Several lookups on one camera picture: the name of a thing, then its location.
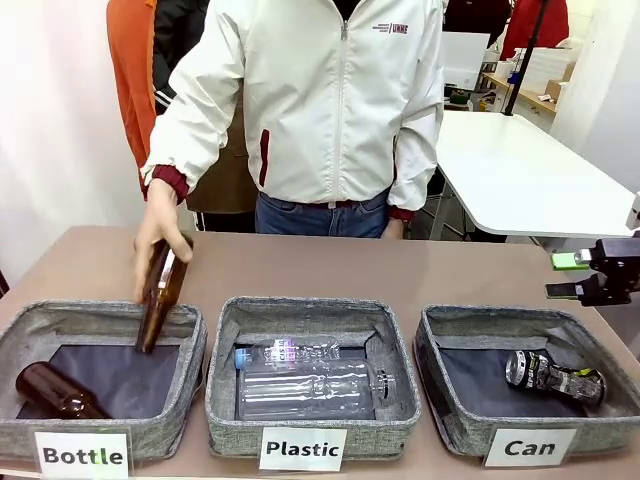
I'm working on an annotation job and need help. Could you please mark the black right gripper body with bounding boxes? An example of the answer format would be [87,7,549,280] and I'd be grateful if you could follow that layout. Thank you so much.
[579,237,640,308]

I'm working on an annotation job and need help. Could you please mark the black drink can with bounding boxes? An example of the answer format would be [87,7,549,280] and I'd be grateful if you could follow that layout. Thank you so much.
[504,349,607,405]

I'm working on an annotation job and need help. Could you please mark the small clear blue-capped plastic bottle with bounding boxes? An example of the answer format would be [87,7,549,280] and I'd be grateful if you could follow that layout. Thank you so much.
[234,335,342,372]

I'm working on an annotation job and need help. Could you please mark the brown long-necked glass bottle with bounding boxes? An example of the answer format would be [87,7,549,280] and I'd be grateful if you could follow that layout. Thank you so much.
[14,362,112,420]

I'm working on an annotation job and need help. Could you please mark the person's right forearm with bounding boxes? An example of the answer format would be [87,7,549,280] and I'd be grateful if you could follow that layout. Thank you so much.
[139,59,241,202]

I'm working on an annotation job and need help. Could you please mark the person's left forearm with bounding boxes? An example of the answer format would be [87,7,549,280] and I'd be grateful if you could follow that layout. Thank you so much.
[387,112,445,222]

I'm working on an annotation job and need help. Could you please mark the grey fabric basket labelled Can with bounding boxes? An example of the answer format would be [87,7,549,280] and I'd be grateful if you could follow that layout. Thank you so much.
[413,303,632,457]

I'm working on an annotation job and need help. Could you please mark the white Can label card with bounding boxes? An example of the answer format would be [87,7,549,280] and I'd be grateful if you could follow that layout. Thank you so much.
[483,428,577,468]

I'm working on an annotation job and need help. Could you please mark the grey fabric basket labelled Plastic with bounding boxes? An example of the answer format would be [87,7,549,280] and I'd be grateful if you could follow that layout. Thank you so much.
[204,295,422,459]

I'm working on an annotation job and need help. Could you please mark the grey fabric basket labelled Bottle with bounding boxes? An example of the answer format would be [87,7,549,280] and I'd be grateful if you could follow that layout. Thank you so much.
[0,299,209,462]

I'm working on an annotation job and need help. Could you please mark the person's right hand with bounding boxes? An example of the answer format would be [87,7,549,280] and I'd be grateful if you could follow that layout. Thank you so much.
[133,178,195,306]

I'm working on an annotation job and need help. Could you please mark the white background table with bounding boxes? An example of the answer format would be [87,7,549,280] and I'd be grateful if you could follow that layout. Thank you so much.
[422,109,637,240]

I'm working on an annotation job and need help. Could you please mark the wooden shelf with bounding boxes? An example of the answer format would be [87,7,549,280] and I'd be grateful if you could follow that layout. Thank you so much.
[480,72,557,119]

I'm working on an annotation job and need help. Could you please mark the white stacked boxes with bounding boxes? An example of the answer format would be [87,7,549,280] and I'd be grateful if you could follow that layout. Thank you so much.
[513,44,584,97]

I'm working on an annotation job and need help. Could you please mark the black stand pole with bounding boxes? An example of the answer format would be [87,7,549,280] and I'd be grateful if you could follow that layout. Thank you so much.
[503,0,549,117]

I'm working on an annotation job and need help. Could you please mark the red garment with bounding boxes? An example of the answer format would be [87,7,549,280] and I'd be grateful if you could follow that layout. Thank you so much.
[499,0,571,61]

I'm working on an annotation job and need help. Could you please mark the blue jeans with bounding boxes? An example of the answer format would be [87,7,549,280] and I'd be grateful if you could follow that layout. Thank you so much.
[254,189,392,239]

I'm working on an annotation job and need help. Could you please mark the large clear black-capped plastic bottle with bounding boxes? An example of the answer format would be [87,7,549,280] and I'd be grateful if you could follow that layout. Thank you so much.
[237,356,400,422]

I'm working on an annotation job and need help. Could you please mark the person in white jacket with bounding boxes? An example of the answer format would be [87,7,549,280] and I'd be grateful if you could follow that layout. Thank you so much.
[139,0,446,224]

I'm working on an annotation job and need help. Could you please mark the white Plastic label card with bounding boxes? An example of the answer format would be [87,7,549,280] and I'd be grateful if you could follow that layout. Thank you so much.
[258,426,347,472]

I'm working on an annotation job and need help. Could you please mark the brown trousers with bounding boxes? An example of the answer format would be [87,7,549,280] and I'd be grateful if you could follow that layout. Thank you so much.
[185,94,259,215]

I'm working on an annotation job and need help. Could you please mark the dark jacket with striped cuff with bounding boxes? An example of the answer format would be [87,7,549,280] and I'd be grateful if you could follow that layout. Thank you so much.
[152,0,211,116]

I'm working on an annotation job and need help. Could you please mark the white Bottle label card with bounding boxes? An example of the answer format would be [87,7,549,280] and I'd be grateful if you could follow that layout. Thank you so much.
[33,430,130,479]

